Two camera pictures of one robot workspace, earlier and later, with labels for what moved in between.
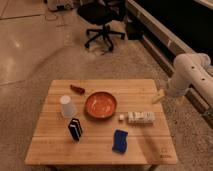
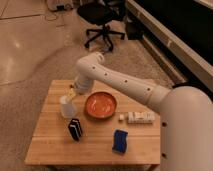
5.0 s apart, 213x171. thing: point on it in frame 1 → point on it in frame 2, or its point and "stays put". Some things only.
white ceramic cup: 68,108 stays put
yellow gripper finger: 159,96 → 72,94
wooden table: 101,122 stays put
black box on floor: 134,30 stays put
